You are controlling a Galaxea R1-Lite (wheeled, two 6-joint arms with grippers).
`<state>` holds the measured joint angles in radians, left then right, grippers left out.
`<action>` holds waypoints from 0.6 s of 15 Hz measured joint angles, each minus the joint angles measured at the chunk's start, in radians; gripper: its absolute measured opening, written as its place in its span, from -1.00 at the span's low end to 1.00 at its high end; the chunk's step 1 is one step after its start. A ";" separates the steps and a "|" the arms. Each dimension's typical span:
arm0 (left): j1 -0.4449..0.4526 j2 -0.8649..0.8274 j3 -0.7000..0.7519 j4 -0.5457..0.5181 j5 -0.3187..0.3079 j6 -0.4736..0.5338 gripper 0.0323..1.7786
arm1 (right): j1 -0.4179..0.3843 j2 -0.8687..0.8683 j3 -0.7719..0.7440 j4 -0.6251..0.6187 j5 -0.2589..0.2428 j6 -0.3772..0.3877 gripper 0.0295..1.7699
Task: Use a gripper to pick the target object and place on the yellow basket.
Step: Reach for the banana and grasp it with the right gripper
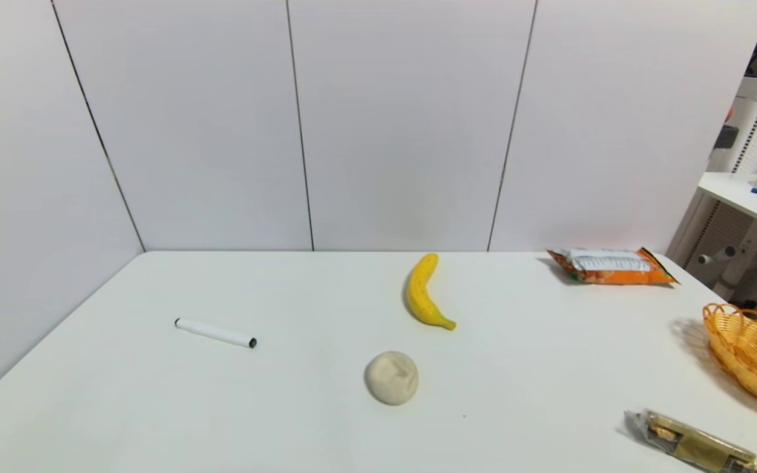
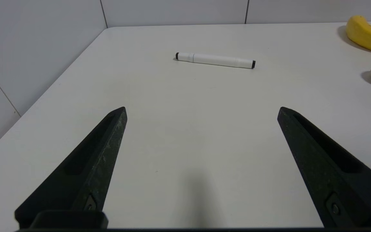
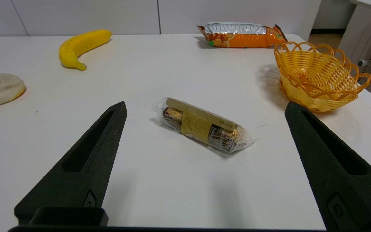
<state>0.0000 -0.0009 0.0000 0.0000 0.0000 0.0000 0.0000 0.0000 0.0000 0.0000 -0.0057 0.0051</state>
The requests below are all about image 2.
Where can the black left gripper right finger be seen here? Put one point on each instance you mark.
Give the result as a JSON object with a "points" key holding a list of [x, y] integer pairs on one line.
{"points": [[327, 164]]}

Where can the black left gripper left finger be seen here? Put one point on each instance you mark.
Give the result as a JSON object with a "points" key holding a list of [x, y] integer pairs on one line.
{"points": [[89, 164]]}

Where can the yellow banana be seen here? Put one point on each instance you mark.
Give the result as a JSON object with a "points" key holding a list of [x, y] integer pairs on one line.
{"points": [[367, 34]]}

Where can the white marker with black ends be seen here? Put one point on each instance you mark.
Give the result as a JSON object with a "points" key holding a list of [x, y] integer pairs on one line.
{"points": [[215, 60]]}

